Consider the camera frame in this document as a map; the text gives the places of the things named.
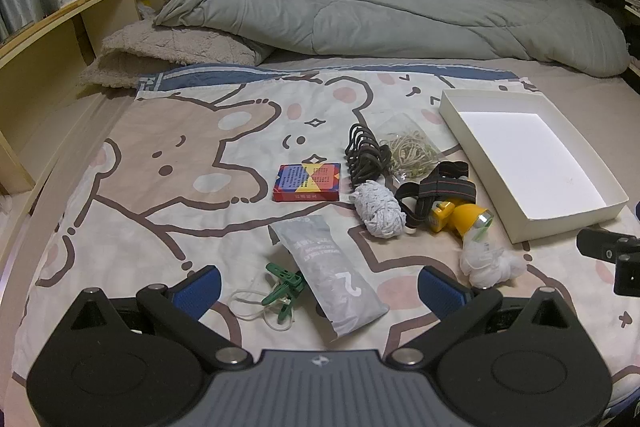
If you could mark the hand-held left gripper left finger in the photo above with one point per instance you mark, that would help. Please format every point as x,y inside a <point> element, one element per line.
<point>200,289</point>

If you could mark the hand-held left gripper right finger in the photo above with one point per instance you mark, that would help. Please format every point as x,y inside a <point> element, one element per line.
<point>440,292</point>

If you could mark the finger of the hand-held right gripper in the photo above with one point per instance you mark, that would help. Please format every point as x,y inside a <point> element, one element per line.
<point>595,244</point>

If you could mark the white elastic loop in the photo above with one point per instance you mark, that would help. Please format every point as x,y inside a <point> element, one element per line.
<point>235,307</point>

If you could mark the white mesh puff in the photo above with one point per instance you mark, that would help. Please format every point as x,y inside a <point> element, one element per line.
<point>487,264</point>

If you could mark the green plastic clip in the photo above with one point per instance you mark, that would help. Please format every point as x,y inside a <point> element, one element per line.
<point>285,287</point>

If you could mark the grey foil packet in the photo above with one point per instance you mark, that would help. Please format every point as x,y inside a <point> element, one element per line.
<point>330,272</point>

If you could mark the white cardboard box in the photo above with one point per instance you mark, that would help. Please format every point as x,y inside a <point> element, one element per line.
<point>530,152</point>

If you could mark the clear bag of rubber bands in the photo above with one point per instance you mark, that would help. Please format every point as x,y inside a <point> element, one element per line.
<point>410,152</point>

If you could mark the red colourful card box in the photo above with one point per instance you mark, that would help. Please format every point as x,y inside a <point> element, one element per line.
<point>307,181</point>

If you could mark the brown hair claw clip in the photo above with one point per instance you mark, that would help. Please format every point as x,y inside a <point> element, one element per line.
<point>362,154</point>

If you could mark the printed bear blanket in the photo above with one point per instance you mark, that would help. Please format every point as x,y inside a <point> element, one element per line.
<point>200,147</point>

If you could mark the grey duvet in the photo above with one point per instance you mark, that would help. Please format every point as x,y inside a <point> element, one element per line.
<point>375,12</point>

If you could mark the wooden headboard shelf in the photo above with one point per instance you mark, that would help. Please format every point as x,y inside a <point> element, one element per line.
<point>45,37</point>

